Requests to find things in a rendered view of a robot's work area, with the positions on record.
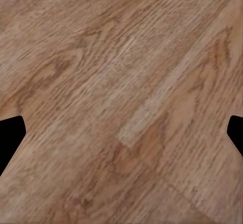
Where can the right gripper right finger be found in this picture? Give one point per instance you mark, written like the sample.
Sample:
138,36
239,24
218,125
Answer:
235,131

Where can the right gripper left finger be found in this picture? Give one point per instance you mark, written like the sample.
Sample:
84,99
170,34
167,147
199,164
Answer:
12,132

